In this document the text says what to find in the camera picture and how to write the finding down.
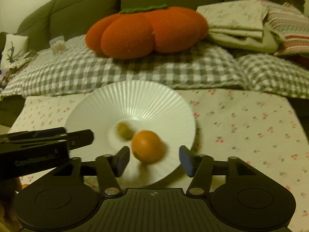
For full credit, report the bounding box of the large orange fruit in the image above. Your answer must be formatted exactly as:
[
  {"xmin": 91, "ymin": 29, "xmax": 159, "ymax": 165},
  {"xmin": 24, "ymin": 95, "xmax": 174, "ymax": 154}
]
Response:
[{"xmin": 131, "ymin": 130, "xmax": 165, "ymax": 164}]

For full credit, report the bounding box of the small yellow-green fruit on plate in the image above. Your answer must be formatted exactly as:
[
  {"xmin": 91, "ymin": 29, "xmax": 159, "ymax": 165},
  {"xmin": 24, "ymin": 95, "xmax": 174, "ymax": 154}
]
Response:
[{"xmin": 116, "ymin": 122, "xmax": 135, "ymax": 140}]

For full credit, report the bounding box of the white ribbed plate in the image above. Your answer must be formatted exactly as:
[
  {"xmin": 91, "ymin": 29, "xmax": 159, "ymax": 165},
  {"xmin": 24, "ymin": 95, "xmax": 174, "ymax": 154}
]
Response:
[{"xmin": 65, "ymin": 80, "xmax": 196, "ymax": 188}]

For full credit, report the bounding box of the grey checkered blanket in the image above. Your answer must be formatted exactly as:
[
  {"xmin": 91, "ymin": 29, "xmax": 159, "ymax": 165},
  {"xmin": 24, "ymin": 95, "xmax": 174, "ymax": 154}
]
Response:
[{"xmin": 1, "ymin": 36, "xmax": 308, "ymax": 99}]

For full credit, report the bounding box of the cherry print tablecloth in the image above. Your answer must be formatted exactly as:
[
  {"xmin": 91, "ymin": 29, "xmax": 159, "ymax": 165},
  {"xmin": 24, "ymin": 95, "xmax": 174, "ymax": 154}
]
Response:
[{"xmin": 10, "ymin": 89, "xmax": 309, "ymax": 231}]

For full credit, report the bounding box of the floral cloth at sofa end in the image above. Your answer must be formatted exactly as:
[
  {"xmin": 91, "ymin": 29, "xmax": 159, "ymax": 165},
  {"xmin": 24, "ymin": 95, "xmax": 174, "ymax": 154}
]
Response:
[{"xmin": 1, "ymin": 50, "xmax": 37, "ymax": 89}]

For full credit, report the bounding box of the white embroidered pillow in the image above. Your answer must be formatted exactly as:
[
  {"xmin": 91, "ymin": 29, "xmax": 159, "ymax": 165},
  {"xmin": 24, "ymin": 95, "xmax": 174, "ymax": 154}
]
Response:
[{"xmin": 1, "ymin": 34, "xmax": 29, "ymax": 70}]

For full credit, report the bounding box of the orange pumpkin cushion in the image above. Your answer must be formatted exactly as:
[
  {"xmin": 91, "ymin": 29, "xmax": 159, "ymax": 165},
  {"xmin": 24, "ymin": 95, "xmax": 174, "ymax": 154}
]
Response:
[{"xmin": 85, "ymin": 4, "xmax": 208, "ymax": 59}]

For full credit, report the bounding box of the folded floral sheet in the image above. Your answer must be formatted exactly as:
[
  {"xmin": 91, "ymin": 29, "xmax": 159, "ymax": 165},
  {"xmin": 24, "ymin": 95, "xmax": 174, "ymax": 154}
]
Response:
[{"xmin": 196, "ymin": 0, "xmax": 284, "ymax": 54}]

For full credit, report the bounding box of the striped knitted pillow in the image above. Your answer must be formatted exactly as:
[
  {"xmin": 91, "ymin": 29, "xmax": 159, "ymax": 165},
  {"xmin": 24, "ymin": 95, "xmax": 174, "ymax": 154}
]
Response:
[{"xmin": 268, "ymin": 3, "xmax": 308, "ymax": 57}]

